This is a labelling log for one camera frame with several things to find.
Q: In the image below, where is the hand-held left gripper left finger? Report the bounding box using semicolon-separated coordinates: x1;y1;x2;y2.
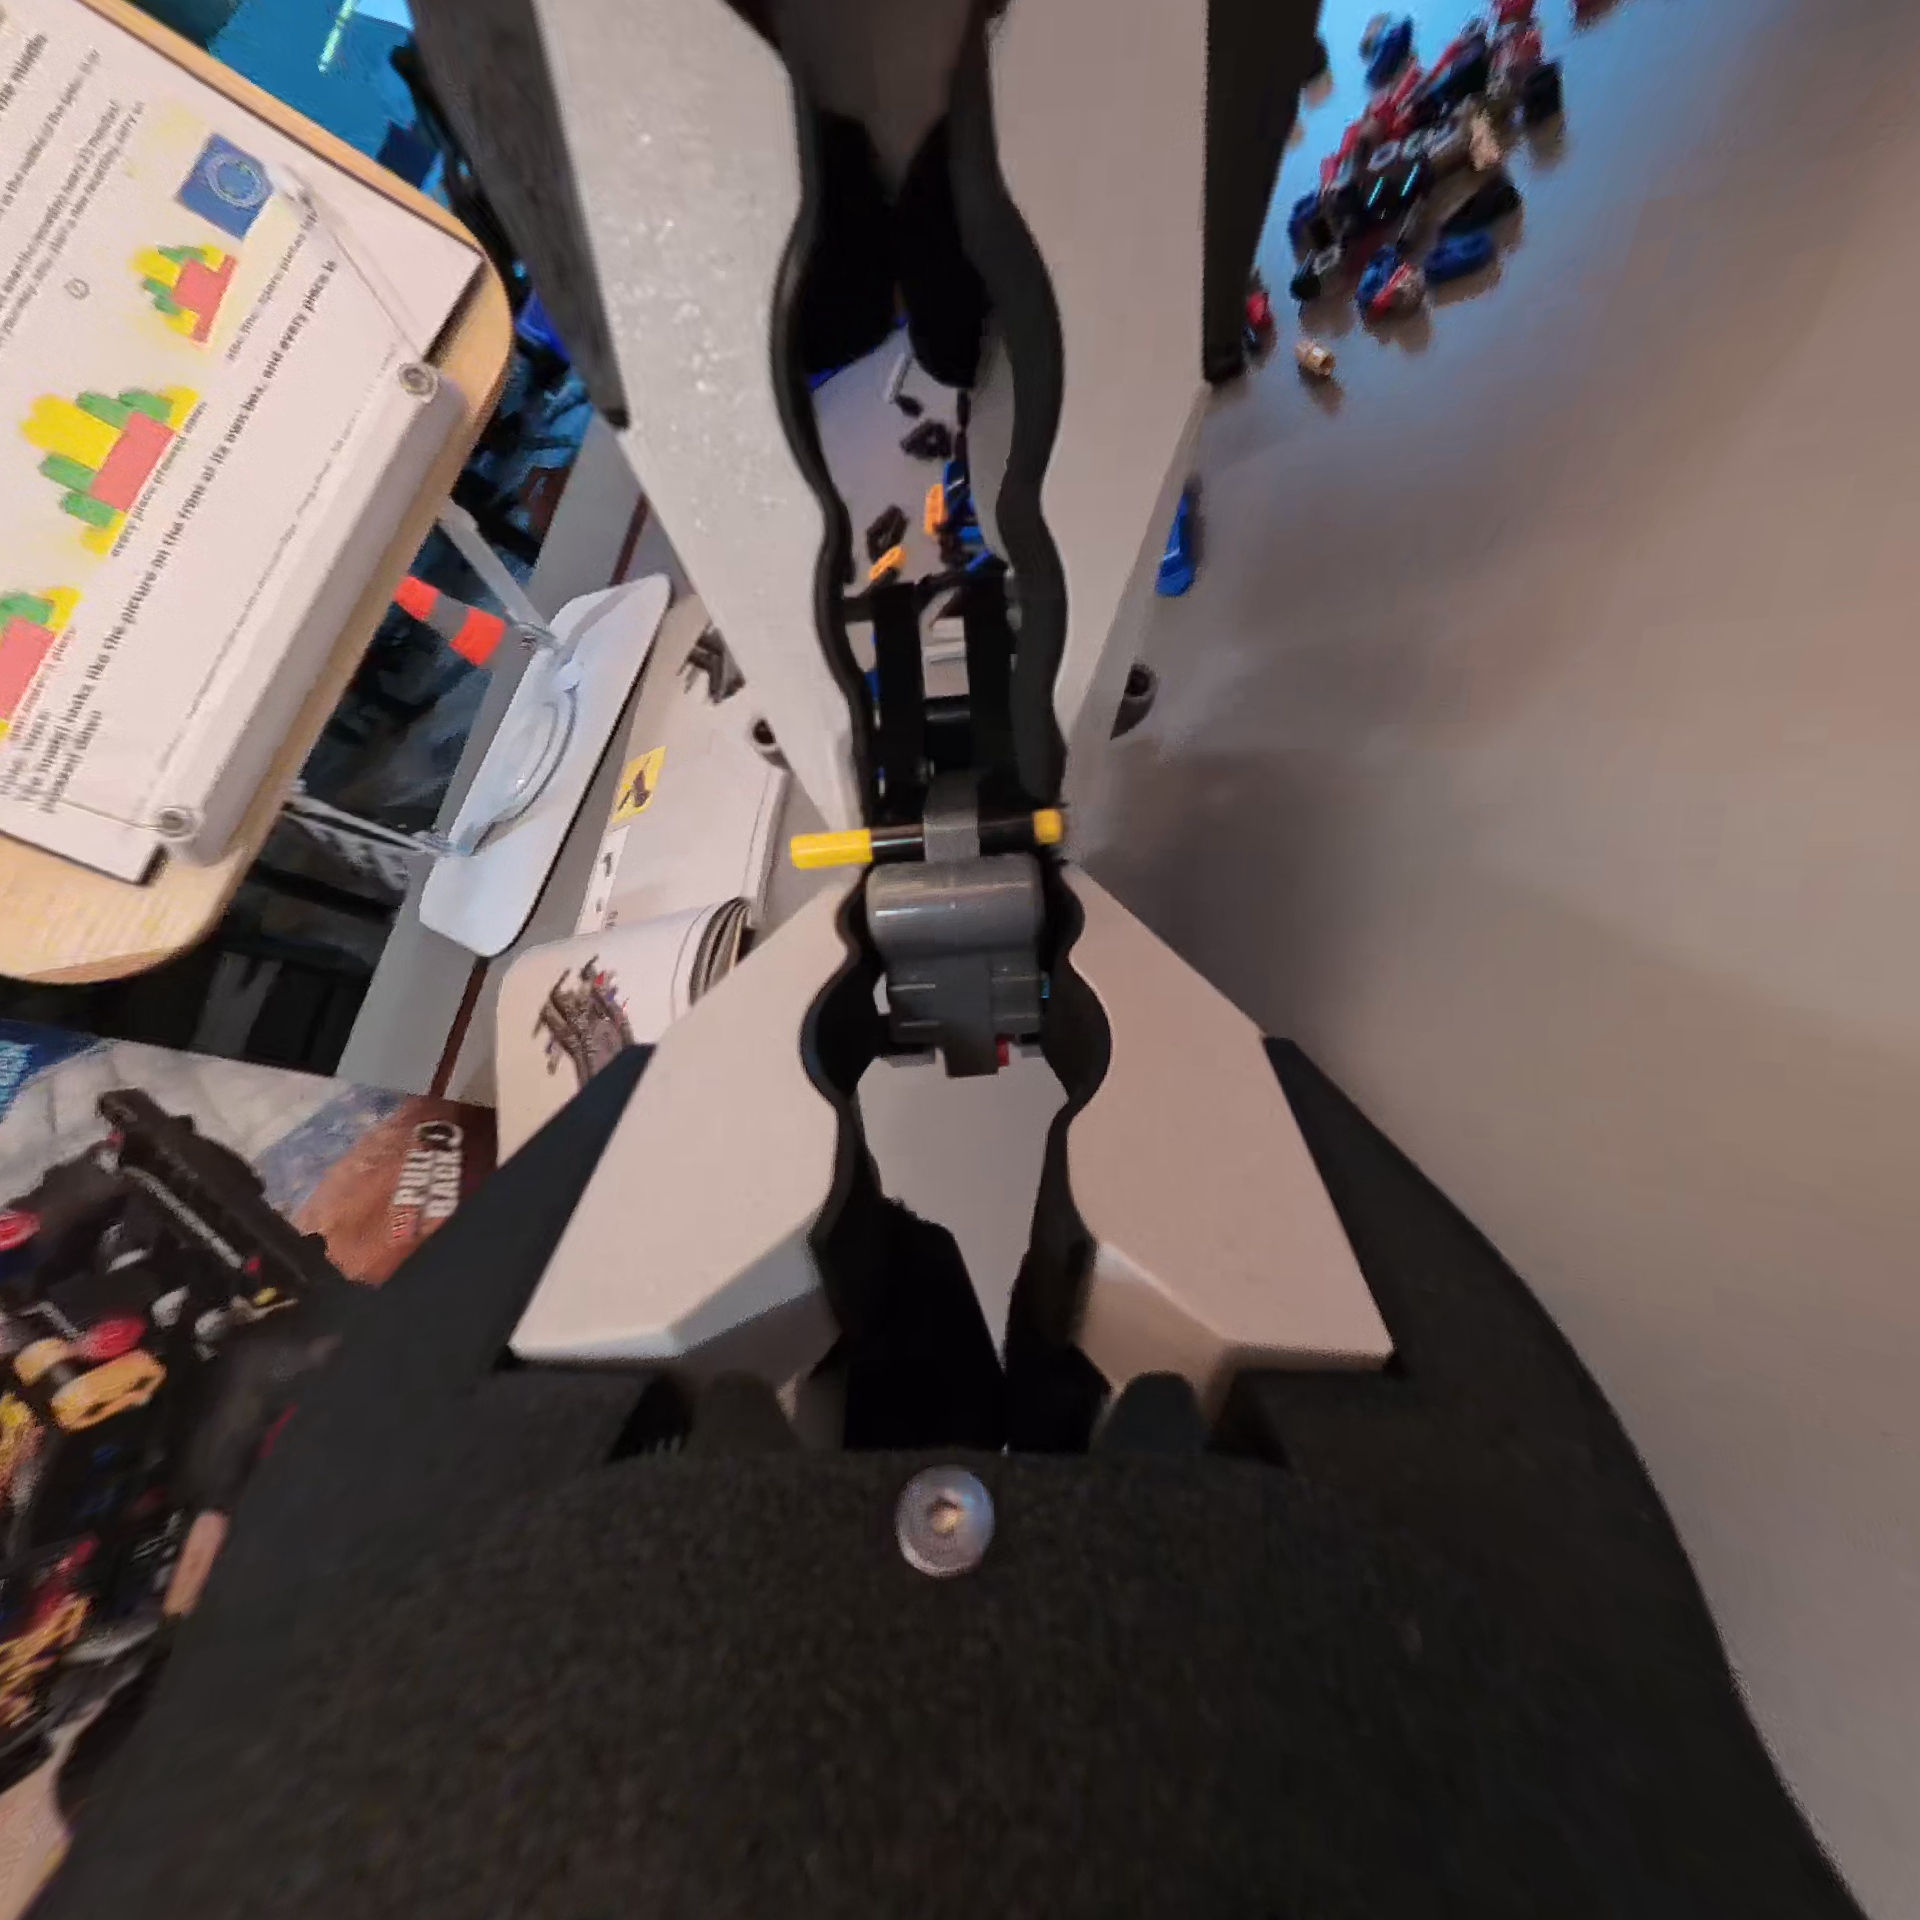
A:
508;878;889;1413

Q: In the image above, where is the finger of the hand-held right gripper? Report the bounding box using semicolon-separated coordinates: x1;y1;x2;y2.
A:
528;0;895;846
977;0;1217;852

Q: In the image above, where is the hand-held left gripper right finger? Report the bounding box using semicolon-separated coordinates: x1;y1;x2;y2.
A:
1032;858;1401;1420

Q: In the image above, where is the yellow lego axle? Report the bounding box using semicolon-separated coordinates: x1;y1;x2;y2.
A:
787;805;1073;874

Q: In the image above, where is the grey and black lego assembly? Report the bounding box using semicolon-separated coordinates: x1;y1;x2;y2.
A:
748;567;1163;1081

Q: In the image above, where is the lego instruction booklet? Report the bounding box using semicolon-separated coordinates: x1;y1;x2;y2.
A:
491;730;794;1085

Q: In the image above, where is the lego set box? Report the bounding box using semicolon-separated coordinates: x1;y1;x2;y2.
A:
0;1030;502;1790

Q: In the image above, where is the heap of red blue bricks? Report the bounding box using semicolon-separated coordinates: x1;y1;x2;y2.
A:
1286;0;1574;327

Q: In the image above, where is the orange striped traffic cone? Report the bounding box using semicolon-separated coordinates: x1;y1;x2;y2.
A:
392;573;515;672

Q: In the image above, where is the wooden sign board with paper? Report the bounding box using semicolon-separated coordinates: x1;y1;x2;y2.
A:
0;0;515;988

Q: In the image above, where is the white stand base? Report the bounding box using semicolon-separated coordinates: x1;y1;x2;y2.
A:
417;495;674;960

